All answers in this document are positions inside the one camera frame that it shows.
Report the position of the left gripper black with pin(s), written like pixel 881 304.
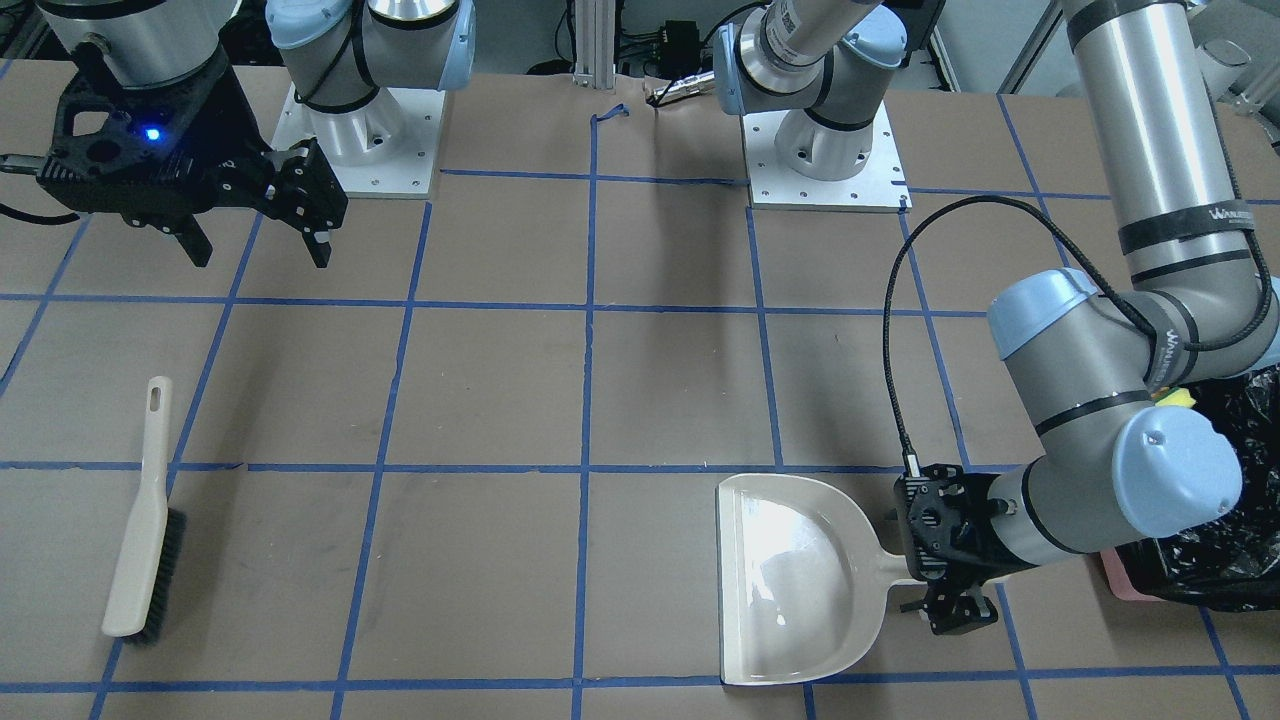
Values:
pixel 984 553

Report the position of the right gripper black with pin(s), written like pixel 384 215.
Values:
pixel 232 128

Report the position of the beige plastic dustpan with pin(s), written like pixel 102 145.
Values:
pixel 803 580

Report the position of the white hand brush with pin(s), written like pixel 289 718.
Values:
pixel 153 535

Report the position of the yellow sponge piece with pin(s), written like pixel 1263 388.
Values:
pixel 1175 397

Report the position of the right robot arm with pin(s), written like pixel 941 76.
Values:
pixel 334 56

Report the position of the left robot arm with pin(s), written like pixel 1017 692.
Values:
pixel 1088 360

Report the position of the bin with black bag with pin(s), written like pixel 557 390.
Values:
pixel 1231 564

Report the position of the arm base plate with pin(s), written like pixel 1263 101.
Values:
pixel 386 150
pixel 794 164

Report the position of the aluminium frame post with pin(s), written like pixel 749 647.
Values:
pixel 595 44

